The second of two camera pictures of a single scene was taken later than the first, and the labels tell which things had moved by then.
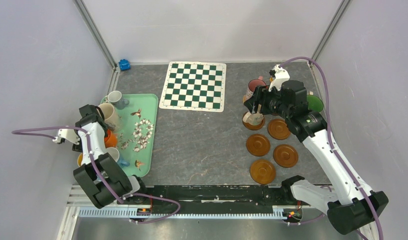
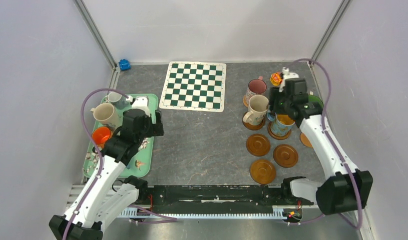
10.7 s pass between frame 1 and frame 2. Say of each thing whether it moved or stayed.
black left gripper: moved
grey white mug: stayed
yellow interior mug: moved
